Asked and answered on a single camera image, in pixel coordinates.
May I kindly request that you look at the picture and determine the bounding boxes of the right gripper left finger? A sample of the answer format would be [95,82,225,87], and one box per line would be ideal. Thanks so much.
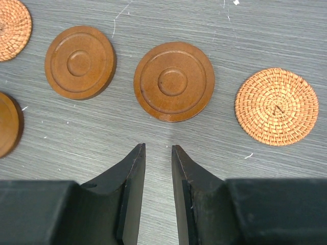
[74,143,146,244]

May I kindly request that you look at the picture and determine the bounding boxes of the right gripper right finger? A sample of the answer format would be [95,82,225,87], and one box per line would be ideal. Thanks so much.
[171,145,243,244]

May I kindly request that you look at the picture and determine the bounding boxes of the woven rattan coaster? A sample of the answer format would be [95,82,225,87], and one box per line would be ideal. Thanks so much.
[1,0,32,62]
[235,67,319,146]

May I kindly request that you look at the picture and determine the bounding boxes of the brown wooden coaster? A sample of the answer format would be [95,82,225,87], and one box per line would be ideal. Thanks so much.
[1,91,24,158]
[44,26,117,100]
[133,42,215,123]

